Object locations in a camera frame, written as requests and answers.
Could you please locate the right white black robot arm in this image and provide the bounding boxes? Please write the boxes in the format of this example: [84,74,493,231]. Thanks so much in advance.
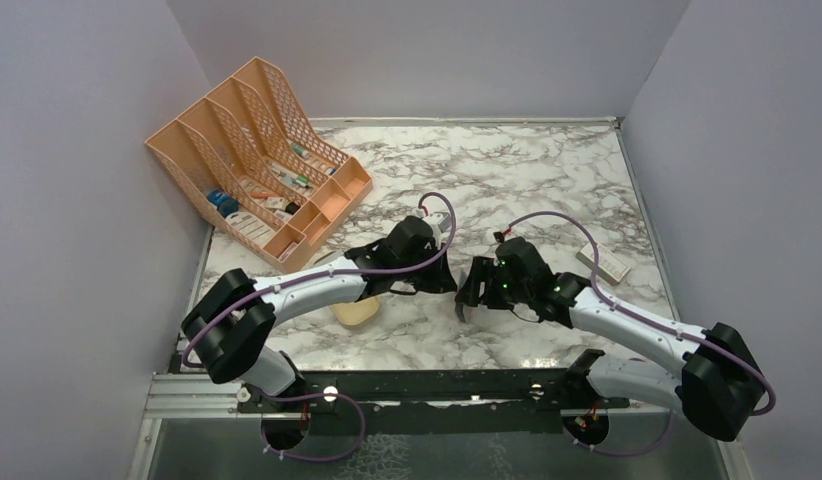
[456,237,766,442]

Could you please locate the purple cable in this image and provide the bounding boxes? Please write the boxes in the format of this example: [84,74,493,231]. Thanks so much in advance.
[493,210,778,458]
[180,192,459,463]

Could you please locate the beige oval tray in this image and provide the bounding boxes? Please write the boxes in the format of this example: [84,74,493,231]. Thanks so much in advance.
[314,250,381,330]

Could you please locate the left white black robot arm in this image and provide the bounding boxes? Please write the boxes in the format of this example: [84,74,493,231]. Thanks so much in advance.
[181,216,457,411]

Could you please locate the white card box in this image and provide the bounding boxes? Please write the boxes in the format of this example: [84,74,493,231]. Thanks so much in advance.
[575,243,631,286]

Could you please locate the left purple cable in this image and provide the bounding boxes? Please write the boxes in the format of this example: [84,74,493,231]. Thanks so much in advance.
[180,192,459,463]

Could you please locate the aluminium frame profile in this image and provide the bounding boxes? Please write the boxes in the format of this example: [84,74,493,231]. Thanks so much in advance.
[143,374,240,419]

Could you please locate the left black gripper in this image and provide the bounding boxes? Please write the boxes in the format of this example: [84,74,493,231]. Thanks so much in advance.
[395,242,457,295]

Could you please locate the green marker pen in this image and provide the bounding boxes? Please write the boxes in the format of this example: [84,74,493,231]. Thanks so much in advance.
[290,142,312,159]

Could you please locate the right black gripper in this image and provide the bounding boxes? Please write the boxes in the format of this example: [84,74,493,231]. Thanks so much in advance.
[456,255,532,310]

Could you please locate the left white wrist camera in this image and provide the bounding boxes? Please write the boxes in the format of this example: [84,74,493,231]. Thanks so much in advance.
[414,207,452,247]

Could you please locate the blue tape roll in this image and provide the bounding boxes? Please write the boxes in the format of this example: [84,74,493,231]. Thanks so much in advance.
[204,189,240,218]

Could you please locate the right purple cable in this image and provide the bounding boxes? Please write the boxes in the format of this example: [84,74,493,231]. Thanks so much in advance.
[493,210,778,458]

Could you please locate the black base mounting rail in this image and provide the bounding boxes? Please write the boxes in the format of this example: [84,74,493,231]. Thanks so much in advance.
[237,368,630,436]

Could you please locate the orange plastic desk organizer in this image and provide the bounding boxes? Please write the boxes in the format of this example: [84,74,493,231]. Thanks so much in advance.
[145,57,373,272]

